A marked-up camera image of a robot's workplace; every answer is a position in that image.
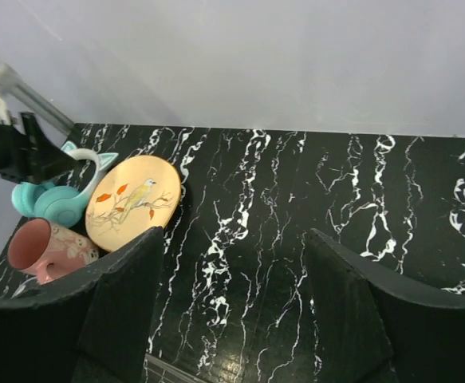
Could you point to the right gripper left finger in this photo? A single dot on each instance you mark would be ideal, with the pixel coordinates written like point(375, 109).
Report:
point(89, 326)

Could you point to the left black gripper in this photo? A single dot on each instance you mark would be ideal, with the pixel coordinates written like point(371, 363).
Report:
point(32, 156)

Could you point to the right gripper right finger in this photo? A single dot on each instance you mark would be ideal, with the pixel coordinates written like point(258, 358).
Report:
point(379, 326)

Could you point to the black marble pattern mat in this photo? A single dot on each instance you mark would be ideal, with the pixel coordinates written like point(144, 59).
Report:
point(234, 301)

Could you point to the orange floral plate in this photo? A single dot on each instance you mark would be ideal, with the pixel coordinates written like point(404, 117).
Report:
point(139, 193)

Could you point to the pink cup brown lid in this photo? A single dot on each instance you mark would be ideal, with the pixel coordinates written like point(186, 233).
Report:
point(49, 251)

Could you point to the teal cat-ear headphones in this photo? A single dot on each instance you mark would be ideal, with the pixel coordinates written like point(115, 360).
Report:
point(63, 205)

